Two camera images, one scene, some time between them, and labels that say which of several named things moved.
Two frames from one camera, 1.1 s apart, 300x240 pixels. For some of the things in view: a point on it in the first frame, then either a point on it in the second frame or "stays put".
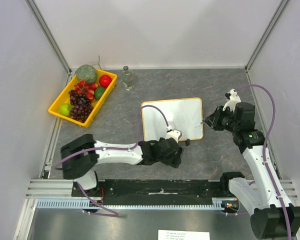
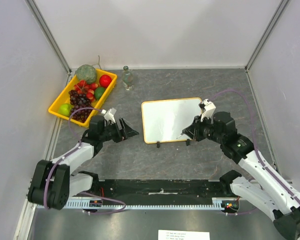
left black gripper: [174, 161] to [128, 132]
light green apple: [65, 109] stays put
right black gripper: [217, 120] to [195, 129]
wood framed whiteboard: [184, 115] stays put
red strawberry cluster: [82, 87] stays put
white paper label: [182, 235] stays put
